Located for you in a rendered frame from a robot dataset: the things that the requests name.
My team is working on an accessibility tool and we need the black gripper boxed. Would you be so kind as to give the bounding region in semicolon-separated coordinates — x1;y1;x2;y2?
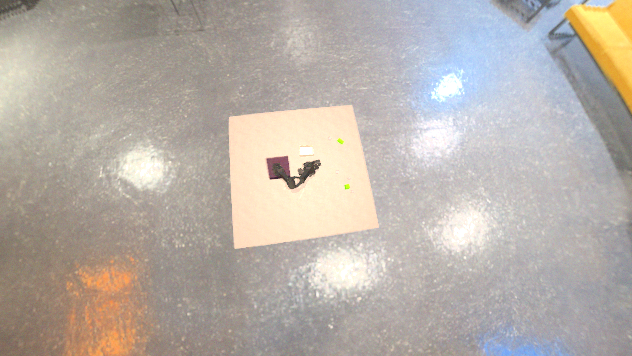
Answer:
298;166;319;176

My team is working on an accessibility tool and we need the beige shallow tray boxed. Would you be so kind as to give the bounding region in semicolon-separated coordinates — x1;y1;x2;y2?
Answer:
299;145;314;156

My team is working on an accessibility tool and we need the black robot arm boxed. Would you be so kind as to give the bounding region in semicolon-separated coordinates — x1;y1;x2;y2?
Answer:
272;159;321;189

